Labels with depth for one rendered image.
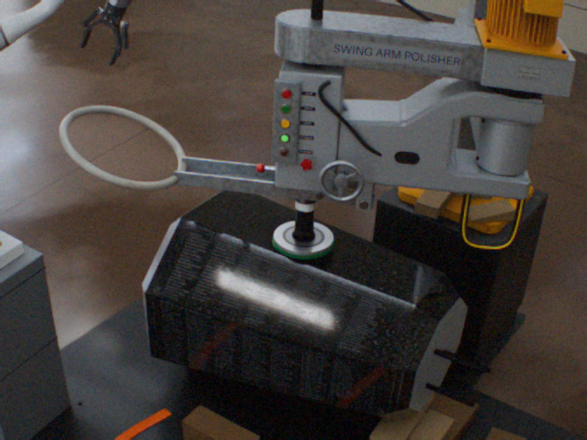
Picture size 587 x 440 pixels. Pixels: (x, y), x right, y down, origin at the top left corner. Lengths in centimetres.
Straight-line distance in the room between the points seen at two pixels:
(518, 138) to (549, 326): 169
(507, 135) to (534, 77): 23
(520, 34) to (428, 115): 41
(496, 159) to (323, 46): 68
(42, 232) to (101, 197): 51
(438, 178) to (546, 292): 184
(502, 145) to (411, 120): 31
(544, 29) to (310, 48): 74
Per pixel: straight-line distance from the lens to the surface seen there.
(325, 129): 255
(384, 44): 243
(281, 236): 286
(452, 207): 333
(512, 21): 244
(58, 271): 425
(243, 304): 288
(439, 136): 256
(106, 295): 404
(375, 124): 255
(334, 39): 243
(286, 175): 263
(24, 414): 322
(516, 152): 262
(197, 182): 276
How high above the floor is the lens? 240
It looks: 31 degrees down
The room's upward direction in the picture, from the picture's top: 3 degrees clockwise
